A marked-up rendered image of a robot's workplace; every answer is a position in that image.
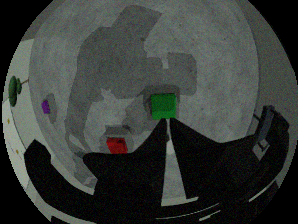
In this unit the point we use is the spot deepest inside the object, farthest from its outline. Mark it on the green button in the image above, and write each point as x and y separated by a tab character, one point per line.
163	101

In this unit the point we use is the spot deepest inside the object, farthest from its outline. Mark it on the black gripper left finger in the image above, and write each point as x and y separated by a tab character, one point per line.
146	165

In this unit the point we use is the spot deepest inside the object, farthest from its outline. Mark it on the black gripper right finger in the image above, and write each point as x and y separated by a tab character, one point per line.
199	157

